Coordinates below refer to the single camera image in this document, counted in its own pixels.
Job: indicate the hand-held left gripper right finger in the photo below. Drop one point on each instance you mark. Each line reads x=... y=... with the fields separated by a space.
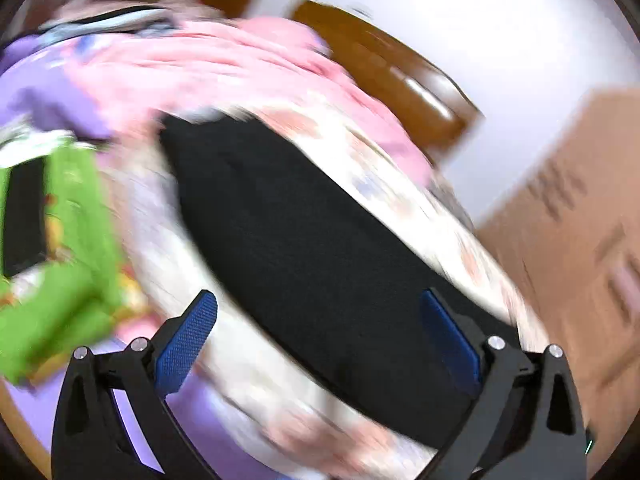
x=450 y=342

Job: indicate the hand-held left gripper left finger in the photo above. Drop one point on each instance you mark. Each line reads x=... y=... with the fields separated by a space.
x=185 y=340

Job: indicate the black pants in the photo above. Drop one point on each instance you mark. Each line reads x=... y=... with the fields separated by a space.
x=310 y=260

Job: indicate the floral bed sheet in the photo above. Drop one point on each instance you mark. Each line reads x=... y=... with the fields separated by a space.
x=240 y=360

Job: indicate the green printed cloth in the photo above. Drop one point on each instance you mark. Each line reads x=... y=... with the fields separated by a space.
x=85 y=260

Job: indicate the cardboard box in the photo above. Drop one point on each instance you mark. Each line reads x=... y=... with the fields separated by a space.
x=575 y=210

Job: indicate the pink garment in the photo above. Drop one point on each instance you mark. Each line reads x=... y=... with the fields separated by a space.
x=200 y=70

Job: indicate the wooden headboard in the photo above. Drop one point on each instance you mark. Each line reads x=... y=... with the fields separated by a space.
x=390 y=75

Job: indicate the purple cloth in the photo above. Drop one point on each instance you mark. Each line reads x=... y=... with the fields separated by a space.
x=40 y=95

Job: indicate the grey and white garment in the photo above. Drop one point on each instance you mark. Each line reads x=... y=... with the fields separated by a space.
x=110 y=22

